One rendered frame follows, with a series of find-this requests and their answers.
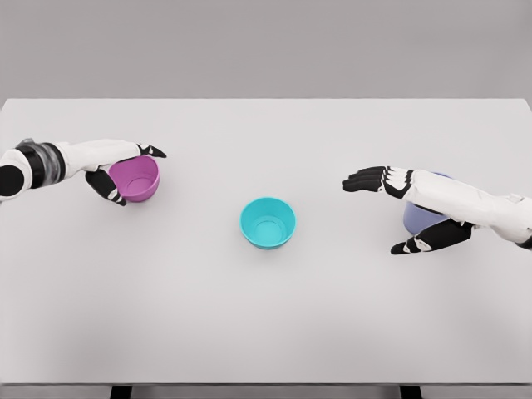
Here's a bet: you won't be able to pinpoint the purple bowl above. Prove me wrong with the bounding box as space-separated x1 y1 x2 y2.
106 155 161 204

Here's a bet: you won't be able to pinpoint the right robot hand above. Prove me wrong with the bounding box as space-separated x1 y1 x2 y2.
342 166 475 256

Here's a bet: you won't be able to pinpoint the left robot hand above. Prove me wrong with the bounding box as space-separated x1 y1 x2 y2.
81 139 168 208

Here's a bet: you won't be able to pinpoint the lavender blue cup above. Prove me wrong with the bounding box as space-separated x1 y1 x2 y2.
402 172 453 237

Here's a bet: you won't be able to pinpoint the turquoise bowl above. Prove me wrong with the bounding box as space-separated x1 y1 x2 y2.
239 196 298 251

